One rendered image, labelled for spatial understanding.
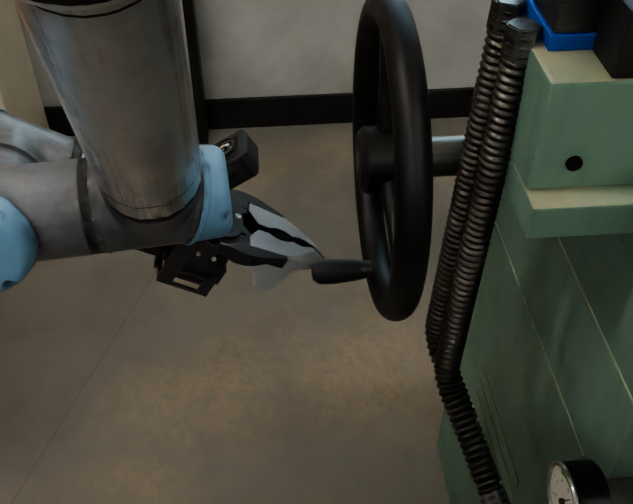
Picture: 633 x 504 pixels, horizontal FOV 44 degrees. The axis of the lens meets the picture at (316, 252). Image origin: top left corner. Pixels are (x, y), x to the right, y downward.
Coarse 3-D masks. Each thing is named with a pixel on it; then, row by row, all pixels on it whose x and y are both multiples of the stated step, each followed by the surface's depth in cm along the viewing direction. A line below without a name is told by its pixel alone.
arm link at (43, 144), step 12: (0, 108) 67; (0, 120) 65; (12, 120) 66; (24, 120) 67; (0, 132) 64; (12, 132) 64; (24, 132) 65; (36, 132) 66; (48, 132) 67; (12, 144) 63; (24, 144) 64; (36, 144) 65; (48, 144) 66; (60, 144) 67; (72, 144) 68; (36, 156) 64; (48, 156) 66; (60, 156) 66; (72, 156) 67
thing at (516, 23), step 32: (512, 0) 57; (512, 32) 54; (480, 64) 61; (512, 64) 55; (480, 96) 62; (512, 96) 57; (480, 128) 63; (512, 128) 59; (480, 160) 61; (480, 192) 62; (448, 224) 70; (480, 224) 64; (448, 256) 72; (480, 256) 66; (448, 288) 74; (448, 320) 71; (448, 352) 73; (448, 384) 75; (480, 448) 73; (480, 480) 72
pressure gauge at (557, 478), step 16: (560, 464) 62; (576, 464) 62; (592, 464) 61; (560, 480) 62; (576, 480) 60; (592, 480) 60; (560, 496) 63; (576, 496) 59; (592, 496) 59; (608, 496) 59
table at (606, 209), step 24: (528, 192) 57; (552, 192) 57; (576, 192) 57; (600, 192) 57; (624, 192) 57; (528, 216) 57; (552, 216) 56; (576, 216) 56; (600, 216) 57; (624, 216) 57
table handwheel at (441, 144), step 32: (384, 0) 61; (384, 32) 59; (416, 32) 59; (384, 64) 65; (416, 64) 57; (384, 96) 66; (416, 96) 56; (384, 128) 68; (416, 128) 56; (384, 160) 67; (416, 160) 56; (448, 160) 69; (384, 192) 68; (416, 192) 56; (384, 224) 81; (416, 224) 57; (384, 256) 78; (416, 256) 58; (384, 288) 72; (416, 288) 61
